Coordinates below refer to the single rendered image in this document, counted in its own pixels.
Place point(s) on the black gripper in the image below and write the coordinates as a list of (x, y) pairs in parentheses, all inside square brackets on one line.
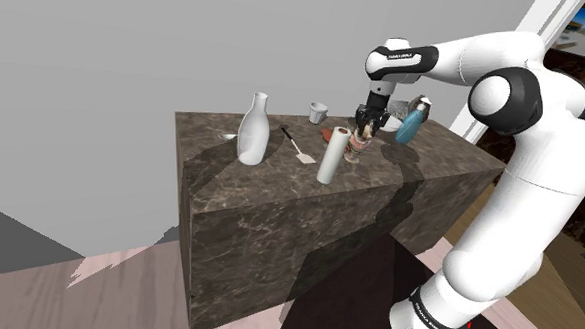
[(376, 111)]

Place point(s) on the glass cup with brown filling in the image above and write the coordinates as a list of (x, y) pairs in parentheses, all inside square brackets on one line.
[(356, 144)]

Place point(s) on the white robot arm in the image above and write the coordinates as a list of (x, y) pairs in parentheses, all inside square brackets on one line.
[(532, 175)]

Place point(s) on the white bowl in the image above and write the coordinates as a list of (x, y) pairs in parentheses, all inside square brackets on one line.
[(392, 125)]

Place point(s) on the grey speckled object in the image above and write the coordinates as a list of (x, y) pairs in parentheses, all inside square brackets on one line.
[(401, 105)]

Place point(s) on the blue spray bottle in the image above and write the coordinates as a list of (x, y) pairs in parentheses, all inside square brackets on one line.
[(409, 125)]

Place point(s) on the red flat object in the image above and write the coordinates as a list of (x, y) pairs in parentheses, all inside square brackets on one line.
[(327, 134)]

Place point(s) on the white cup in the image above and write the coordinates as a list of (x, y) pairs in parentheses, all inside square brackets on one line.
[(318, 113)]

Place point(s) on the white paper towel roll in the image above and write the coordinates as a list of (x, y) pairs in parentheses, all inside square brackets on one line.
[(333, 155)]

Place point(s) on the white tall vase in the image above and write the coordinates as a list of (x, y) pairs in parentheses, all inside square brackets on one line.
[(252, 133)]

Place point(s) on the brown marble counter block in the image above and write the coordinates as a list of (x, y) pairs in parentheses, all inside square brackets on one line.
[(275, 233)]

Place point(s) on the white door frame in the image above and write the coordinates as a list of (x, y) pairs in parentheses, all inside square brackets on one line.
[(540, 9)]

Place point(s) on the blue wall picture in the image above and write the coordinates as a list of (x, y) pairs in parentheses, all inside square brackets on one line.
[(584, 33)]

